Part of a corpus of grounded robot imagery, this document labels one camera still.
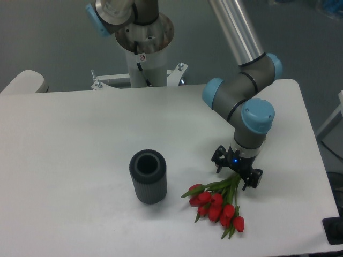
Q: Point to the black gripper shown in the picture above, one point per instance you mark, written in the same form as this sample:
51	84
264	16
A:
241	165

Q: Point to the red tulip bouquet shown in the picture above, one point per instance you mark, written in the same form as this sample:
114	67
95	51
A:
218	201

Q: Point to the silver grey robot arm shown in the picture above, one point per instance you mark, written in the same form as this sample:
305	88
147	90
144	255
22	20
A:
144	33

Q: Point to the dark grey ribbed vase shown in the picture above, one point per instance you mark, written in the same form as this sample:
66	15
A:
148	171

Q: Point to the black box at table edge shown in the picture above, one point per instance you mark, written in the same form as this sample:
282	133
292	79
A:
333	230

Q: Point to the beige chair armrest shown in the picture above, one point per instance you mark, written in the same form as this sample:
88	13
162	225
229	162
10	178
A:
26	82

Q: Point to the white pedestal base frame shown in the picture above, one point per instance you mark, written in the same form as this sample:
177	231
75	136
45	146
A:
174	77

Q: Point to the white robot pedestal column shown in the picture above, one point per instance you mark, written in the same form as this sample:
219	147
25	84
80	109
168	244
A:
146	70

